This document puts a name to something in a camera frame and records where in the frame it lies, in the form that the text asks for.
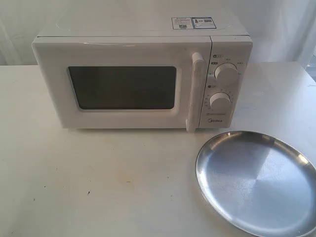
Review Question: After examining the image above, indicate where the lower white control knob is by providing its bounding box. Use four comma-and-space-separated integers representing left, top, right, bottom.
209, 92, 231, 113

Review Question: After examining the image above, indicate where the white microwave door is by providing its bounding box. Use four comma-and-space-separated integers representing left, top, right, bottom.
32, 37, 212, 131

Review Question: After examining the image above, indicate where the white control knob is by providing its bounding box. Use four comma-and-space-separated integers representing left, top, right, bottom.
209, 92, 231, 113
214, 63, 238, 84

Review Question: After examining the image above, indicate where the white microwave oven body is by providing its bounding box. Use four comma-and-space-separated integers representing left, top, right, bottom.
35, 0, 253, 132

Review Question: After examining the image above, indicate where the round stainless steel plate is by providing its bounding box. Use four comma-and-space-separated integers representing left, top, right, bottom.
195, 131, 316, 237

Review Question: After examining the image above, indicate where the blue white label sticker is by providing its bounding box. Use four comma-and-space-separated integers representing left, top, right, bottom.
171, 17, 217, 30

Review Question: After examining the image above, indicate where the upper white control knob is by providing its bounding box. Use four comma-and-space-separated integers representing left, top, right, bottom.
214, 63, 238, 84

